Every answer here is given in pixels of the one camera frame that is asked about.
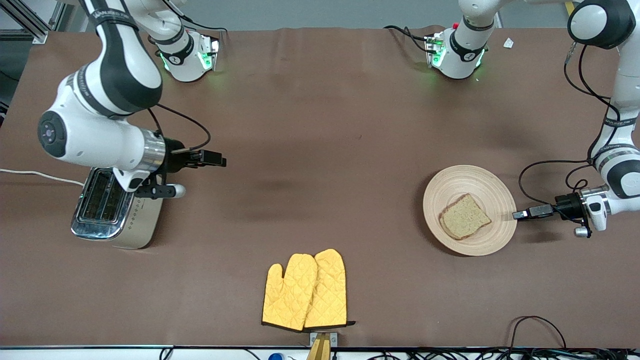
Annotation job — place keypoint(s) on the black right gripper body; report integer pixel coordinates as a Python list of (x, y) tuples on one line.
[(174, 154)]

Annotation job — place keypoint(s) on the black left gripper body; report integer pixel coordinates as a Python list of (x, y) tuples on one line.
[(568, 204)]

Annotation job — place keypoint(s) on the round light wooden plate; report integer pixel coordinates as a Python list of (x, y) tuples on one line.
[(480, 180)]

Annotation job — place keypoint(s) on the slice of brown bread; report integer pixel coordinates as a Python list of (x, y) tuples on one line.
[(465, 217)]

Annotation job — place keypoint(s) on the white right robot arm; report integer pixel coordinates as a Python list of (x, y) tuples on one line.
[(100, 135)]

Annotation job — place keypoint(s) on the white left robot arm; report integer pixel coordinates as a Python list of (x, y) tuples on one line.
[(620, 170)]

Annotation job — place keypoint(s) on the cream and chrome toaster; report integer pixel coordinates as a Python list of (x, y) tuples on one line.
[(100, 210)]

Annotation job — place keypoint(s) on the brown table cover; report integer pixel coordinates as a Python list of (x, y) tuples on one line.
[(320, 125)]

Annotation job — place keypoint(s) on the yellow quilted oven mitt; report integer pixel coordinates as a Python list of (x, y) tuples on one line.
[(287, 295), (330, 290)]

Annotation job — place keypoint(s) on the small white paper scrap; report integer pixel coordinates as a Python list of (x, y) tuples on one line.
[(508, 43)]

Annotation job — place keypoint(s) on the small blue cap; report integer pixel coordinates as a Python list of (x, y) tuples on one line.
[(276, 357)]

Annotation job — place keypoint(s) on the aluminium frame profile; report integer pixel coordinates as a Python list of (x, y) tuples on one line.
[(30, 25)]

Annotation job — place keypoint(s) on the small metal table bracket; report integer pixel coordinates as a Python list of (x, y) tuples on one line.
[(333, 340)]

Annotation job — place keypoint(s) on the yellow wooden post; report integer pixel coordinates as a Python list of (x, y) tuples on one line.
[(320, 350)]

